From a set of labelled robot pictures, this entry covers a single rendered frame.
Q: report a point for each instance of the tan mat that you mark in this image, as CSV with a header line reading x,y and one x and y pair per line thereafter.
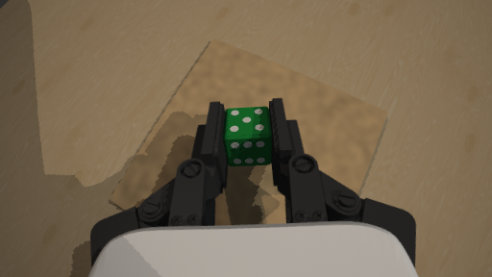
x,y
338,130

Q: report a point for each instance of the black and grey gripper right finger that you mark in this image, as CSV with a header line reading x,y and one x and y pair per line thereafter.
x,y
311,191

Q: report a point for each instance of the green die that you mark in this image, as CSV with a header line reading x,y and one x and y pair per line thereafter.
x,y
247,136

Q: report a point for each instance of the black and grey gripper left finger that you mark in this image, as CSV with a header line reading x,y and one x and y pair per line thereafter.
x,y
182,201

